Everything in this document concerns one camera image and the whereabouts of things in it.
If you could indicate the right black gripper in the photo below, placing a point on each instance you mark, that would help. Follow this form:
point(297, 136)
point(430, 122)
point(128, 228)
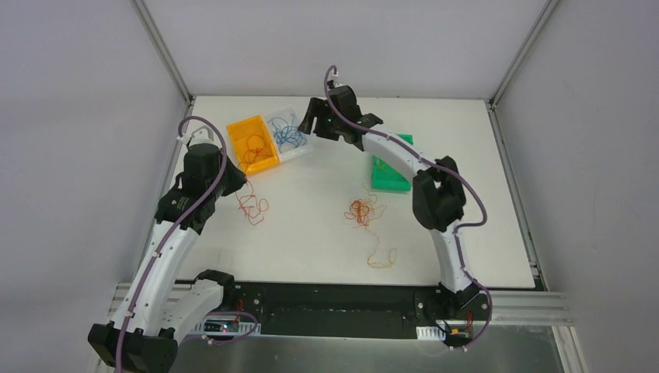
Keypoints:
point(315, 113)

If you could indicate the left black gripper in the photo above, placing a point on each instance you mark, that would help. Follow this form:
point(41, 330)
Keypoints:
point(226, 182)

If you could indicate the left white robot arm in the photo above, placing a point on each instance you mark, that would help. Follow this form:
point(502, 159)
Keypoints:
point(144, 333)

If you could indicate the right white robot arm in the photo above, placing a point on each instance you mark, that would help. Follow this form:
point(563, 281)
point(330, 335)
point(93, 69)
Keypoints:
point(438, 191)

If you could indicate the white translucent plastic bin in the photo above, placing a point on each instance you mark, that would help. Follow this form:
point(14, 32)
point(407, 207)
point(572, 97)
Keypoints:
point(289, 142)

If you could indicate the orange plastic bin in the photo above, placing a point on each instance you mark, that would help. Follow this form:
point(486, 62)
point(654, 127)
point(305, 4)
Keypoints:
point(253, 146)

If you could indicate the green plastic bin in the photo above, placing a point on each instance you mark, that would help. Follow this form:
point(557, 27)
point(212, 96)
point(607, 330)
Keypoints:
point(385, 178)

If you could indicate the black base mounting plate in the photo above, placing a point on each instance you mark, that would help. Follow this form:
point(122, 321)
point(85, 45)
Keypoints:
point(354, 311)

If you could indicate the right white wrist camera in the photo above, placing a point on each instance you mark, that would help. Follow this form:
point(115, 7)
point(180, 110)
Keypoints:
point(333, 81)

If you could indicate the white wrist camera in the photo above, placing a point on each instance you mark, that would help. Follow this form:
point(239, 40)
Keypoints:
point(202, 135)
point(333, 81)

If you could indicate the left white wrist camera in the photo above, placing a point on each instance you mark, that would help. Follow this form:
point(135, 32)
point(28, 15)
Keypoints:
point(202, 135)

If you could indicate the right aluminium frame rail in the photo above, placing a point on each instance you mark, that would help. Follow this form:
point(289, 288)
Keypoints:
point(541, 22)

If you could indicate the aluminium frame rail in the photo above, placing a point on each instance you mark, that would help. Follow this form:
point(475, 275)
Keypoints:
point(541, 22)
point(155, 36)

